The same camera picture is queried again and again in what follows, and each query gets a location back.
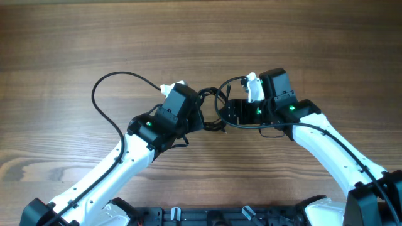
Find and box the right camera black cable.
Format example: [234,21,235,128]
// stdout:
[214,75,402,226]

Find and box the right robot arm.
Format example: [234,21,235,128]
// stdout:
[216,68,401,225]

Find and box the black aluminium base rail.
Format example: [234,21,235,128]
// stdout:
[126,206,310,226]

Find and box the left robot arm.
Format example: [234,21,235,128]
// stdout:
[20,83,204,225]

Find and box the black thick usb cable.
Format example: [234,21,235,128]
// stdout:
[197,87,228,131]

